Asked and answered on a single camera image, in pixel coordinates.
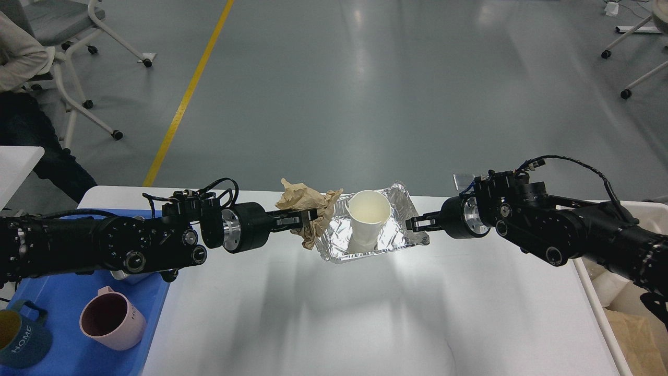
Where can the white paper cup in bin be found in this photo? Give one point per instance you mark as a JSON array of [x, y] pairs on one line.
[[608, 286]]

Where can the white plastic bin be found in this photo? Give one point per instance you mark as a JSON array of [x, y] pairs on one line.
[[628, 301]]

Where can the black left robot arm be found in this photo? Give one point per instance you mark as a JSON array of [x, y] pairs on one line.
[[192, 222]]

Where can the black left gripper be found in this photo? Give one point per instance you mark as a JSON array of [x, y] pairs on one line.
[[247, 226]]

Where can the brown paper in bin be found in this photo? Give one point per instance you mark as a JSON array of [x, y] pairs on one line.
[[633, 334]]

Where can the grey office chair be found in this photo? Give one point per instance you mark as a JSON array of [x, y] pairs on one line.
[[63, 27]]

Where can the small white side table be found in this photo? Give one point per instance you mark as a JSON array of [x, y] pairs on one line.
[[16, 164]]

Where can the aluminium foil tray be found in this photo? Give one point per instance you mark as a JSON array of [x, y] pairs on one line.
[[336, 244]]

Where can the brown paper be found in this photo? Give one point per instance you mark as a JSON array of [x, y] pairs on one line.
[[633, 334], [301, 197]]

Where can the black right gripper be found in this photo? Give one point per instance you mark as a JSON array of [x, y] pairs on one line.
[[458, 217]]

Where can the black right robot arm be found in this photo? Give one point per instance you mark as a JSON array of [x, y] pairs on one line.
[[556, 229]]

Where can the blue plastic tray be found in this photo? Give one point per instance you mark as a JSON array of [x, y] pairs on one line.
[[64, 297]]

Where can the stainless steel rectangular container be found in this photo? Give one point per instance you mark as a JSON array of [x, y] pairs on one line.
[[132, 279]]

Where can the seated person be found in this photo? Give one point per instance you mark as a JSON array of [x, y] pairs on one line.
[[23, 123]]

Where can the dark blue HOME mug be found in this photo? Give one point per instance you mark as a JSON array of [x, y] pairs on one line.
[[24, 342]]

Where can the white paper cup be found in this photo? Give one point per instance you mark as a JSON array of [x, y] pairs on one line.
[[369, 211], [608, 286]]

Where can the left floor socket plate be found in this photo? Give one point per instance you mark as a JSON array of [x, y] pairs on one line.
[[463, 181]]

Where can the pink ceramic mug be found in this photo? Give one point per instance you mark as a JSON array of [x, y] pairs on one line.
[[112, 320]]

